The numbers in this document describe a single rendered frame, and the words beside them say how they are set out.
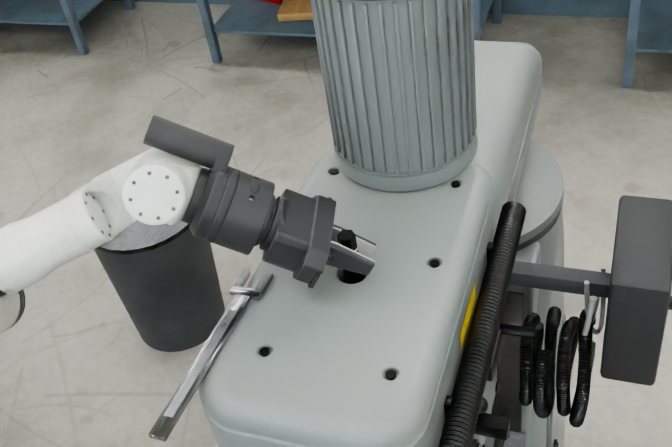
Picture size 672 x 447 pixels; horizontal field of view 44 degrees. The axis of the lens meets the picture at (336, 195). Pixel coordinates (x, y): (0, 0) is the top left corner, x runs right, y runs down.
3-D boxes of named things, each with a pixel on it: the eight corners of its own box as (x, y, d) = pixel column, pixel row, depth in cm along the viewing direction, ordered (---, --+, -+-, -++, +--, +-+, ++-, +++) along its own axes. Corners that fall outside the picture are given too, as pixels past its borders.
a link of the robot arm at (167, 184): (212, 259, 89) (109, 223, 86) (216, 230, 99) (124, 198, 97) (250, 162, 86) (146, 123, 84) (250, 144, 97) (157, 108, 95)
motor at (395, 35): (461, 201, 106) (450, -34, 86) (316, 185, 113) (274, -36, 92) (489, 113, 120) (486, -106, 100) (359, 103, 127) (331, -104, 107)
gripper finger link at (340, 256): (366, 274, 97) (317, 257, 96) (377, 257, 95) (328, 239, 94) (365, 284, 96) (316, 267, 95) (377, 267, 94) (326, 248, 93)
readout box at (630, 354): (662, 390, 124) (680, 293, 111) (599, 379, 127) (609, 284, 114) (666, 294, 138) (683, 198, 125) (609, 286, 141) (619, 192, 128)
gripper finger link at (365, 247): (378, 244, 97) (329, 226, 96) (367, 262, 99) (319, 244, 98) (379, 235, 98) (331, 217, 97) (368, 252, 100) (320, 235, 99)
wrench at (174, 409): (174, 445, 83) (172, 440, 83) (141, 436, 84) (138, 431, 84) (273, 277, 100) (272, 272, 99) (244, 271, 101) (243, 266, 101)
